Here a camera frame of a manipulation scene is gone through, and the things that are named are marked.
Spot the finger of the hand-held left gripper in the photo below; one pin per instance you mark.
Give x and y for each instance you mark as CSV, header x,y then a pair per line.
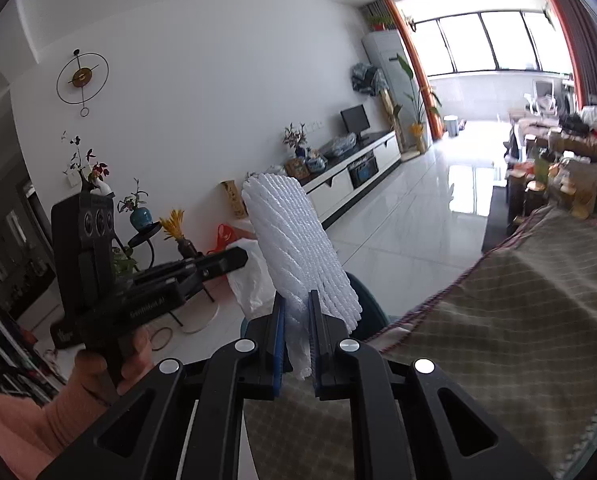
x,y
223,262

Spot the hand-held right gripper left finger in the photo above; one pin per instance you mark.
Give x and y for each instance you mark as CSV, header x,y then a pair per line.
x,y
278,340

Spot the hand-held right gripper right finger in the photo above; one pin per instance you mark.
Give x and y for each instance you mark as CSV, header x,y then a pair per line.
x,y
314,340

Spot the white plastic bag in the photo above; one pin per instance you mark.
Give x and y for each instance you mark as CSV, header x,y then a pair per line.
x,y
248,285

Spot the white foam fruit net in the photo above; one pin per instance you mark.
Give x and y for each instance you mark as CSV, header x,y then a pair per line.
x,y
288,240

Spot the white trash can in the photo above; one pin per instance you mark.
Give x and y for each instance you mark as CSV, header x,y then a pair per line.
x,y
452,126

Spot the person's left hand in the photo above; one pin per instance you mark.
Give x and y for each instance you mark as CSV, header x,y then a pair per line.
x,y
88,375

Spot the orange plastic bag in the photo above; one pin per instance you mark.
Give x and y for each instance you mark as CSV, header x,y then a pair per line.
x,y
223,240

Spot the tall patterned paper box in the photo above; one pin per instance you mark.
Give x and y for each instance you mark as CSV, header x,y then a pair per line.
x,y
233,200

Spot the yellow dried flowers vase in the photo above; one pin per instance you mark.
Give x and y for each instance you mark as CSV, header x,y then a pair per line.
x,y
173,222

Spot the dark teal chair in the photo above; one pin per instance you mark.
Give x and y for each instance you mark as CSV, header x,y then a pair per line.
x,y
368,305

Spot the black plant stand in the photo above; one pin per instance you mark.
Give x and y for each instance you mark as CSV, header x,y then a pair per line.
x,y
146,235

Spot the plant in blue vase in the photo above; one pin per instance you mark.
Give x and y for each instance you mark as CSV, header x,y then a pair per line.
x,y
139,219

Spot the flowering branch in white vase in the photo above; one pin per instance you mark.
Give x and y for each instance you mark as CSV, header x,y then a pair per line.
x,y
96,172

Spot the decorated wooden box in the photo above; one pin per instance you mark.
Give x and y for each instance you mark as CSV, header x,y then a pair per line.
x,y
296,167

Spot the white TV cabinet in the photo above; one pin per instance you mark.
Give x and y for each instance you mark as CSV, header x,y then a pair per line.
x,y
328,195

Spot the blue and white porcelain jar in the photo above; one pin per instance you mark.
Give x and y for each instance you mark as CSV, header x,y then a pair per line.
x,y
316,162

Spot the flower plant in small vase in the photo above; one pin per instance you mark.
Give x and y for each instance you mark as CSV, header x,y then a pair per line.
x,y
296,137

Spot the clear plastic bag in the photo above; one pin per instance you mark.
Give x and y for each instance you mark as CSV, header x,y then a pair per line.
x,y
339,144

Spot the patterned tablecloth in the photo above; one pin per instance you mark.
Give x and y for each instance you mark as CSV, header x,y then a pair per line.
x,y
503,310

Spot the black monitor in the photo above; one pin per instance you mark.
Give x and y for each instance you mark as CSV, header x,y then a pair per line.
x,y
354,119

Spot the tall green potted plant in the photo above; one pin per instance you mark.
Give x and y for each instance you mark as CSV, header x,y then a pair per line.
x,y
417,130

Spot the blue patterned cloth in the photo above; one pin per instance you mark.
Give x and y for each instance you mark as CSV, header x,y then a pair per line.
x,y
368,79

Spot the white standing air conditioner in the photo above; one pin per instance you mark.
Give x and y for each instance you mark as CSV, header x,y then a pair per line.
x,y
383,50

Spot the orange and grey curtain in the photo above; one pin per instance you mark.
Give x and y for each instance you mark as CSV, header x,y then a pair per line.
x,y
413,60
568,35

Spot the cluttered coffee table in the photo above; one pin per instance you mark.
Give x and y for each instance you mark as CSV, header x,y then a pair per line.
x,y
543,170

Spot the small red-potted plant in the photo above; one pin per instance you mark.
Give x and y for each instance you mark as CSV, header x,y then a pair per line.
x,y
378,21

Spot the white office chair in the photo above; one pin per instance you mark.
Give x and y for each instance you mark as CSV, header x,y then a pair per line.
x,y
541,100

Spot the black bag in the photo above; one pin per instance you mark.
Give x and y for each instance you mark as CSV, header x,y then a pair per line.
x,y
572,124

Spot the large window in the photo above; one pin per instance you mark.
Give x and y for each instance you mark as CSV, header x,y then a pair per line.
x,y
478,40

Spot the round wall clock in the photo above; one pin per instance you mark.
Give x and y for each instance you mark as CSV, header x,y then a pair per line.
x,y
82,77

